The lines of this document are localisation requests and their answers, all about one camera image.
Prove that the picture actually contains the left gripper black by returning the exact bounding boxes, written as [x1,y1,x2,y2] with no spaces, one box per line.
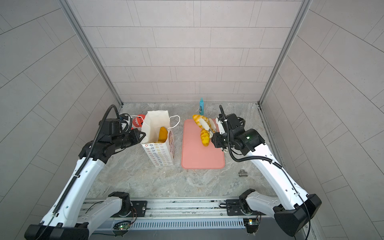
[111,128,148,151]

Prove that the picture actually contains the striped twisted fake bread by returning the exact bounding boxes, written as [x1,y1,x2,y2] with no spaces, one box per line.
[193,115,210,129]

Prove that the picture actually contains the braided fake bread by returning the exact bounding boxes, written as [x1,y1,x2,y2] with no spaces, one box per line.
[200,129,211,147]

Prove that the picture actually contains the white printed paper bag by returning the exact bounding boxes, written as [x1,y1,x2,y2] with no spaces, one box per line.
[141,111,181,167]

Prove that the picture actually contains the long loaf fake bread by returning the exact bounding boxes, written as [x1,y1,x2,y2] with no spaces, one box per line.
[157,127,168,143]

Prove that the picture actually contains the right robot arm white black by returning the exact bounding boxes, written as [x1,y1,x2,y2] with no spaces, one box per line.
[193,113,322,237]

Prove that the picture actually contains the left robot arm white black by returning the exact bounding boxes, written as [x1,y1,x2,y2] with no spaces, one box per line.
[24,129,146,240]

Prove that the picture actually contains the teal small bottle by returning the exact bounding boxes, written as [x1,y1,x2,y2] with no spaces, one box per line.
[199,98,205,116]

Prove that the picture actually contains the red shark plush toy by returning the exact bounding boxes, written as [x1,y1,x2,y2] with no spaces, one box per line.
[131,115,146,131]

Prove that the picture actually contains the pink plastic tray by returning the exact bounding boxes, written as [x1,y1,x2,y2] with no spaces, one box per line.
[181,119,225,170]

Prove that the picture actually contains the small grey metal fitting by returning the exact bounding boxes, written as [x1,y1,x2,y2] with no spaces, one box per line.
[239,170,248,177]

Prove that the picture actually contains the left green circuit board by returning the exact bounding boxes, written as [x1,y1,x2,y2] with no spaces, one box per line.
[113,221,131,231]

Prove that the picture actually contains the right circuit board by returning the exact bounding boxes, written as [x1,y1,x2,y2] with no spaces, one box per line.
[243,219,260,235]

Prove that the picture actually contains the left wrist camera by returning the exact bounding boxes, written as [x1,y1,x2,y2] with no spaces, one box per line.
[99,114,132,136]

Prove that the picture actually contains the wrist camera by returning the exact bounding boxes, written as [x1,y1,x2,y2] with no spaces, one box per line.
[99,114,132,136]
[226,114,245,129]

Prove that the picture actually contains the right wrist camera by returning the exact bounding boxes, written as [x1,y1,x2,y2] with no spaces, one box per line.
[226,114,245,129]

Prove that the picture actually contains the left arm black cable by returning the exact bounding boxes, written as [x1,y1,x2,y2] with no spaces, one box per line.
[35,104,134,240]

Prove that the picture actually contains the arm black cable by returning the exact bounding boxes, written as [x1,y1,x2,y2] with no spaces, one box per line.
[35,104,134,240]
[218,104,312,240]

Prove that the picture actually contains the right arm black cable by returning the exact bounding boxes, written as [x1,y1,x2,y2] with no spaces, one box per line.
[218,104,312,240]

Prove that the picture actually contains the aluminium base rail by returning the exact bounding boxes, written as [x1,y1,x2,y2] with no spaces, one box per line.
[76,196,310,232]

